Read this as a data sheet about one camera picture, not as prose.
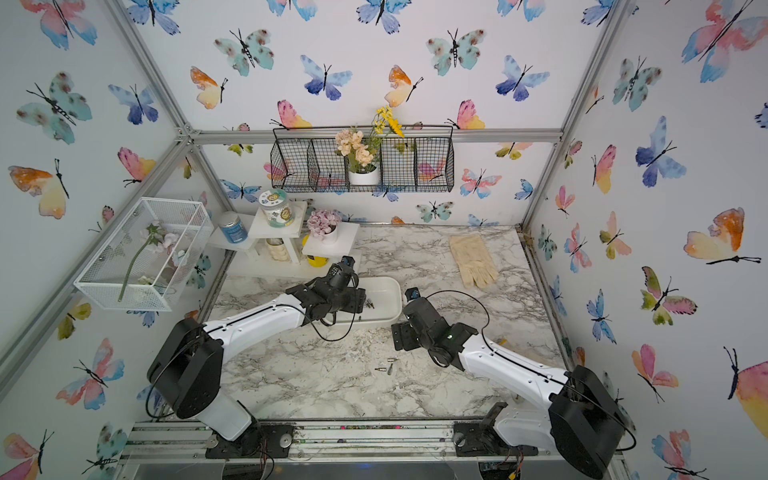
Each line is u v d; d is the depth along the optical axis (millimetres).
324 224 866
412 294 739
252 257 1073
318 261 1032
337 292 692
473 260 1101
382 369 855
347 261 793
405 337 741
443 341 593
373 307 979
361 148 809
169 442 753
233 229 907
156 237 744
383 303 991
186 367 443
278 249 1031
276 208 845
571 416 397
